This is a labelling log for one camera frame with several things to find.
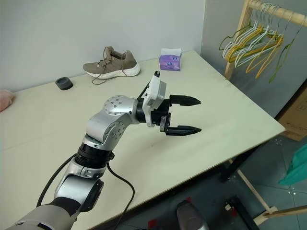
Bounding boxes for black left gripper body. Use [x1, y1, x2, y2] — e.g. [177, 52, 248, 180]
[151, 98, 172, 127]

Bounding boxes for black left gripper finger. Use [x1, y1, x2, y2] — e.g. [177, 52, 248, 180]
[159, 112, 202, 137]
[169, 94, 202, 107]

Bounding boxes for green shorts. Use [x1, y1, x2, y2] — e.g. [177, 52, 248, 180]
[278, 143, 307, 187]

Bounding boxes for purple tissue pack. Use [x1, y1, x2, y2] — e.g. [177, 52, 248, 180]
[158, 47, 182, 72]

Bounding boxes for taupe sneaker with white sole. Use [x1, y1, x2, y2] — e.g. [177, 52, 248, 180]
[82, 46, 142, 85]

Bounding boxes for wooden clothes rack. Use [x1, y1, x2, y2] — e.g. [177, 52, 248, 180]
[224, 0, 307, 226]

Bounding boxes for dark rounded shape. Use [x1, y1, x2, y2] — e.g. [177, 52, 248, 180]
[176, 200, 210, 230]

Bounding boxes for black round container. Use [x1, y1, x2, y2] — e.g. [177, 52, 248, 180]
[55, 76, 73, 91]

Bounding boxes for brown cardboard box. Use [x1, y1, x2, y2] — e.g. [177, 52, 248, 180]
[274, 83, 307, 143]

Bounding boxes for pink cloth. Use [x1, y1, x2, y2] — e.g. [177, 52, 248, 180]
[0, 89, 16, 113]

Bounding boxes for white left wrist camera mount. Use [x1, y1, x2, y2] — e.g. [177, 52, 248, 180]
[141, 72, 168, 128]

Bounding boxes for black table frame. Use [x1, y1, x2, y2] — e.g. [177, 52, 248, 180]
[220, 143, 262, 183]

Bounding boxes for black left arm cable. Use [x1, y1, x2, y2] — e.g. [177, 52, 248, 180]
[35, 70, 161, 230]

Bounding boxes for yellow wire hanger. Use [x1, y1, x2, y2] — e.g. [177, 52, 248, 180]
[226, 23, 265, 64]
[245, 26, 285, 80]

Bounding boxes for white wire hanger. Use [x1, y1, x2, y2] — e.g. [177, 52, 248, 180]
[222, 7, 267, 61]
[233, 4, 277, 69]

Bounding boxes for olive green wire hanger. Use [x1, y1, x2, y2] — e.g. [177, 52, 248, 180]
[268, 13, 303, 84]

